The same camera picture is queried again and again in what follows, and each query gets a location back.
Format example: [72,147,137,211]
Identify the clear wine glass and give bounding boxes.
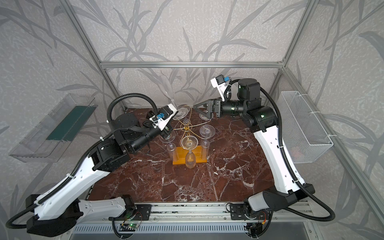
[160,131,177,162]
[160,75,189,120]
[200,125,216,160]
[199,111,214,121]
[183,119,191,126]

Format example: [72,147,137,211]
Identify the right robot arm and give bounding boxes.
[194,75,315,219]

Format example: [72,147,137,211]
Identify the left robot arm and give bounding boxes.
[26,104,177,237]

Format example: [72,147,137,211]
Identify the front round wine glass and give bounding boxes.
[181,136,198,169]

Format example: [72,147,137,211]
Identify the yellow wooden rack base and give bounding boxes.
[173,146,209,165]

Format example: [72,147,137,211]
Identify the green circuit board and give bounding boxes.
[119,223,141,233]

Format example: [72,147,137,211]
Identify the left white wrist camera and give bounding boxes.
[150,104,178,131]

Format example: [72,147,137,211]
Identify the gold wire glass rack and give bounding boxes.
[175,104,211,147]

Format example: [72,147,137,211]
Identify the left black corrugated cable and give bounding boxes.
[5,92,159,230]

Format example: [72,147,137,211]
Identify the black corrugated cable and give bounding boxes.
[5,92,159,230]
[230,78,336,222]

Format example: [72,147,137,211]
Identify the white wire mesh basket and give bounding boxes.
[277,91,334,164]

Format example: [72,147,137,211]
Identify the clear plastic wall bin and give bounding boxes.
[9,94,98,163]

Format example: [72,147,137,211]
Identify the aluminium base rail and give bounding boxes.
[59,202,323,240]

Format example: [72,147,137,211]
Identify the right black corrugated cable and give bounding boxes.
[230,78,336,222]

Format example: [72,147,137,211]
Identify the aluminium frame struts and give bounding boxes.
[60,1,384,223]

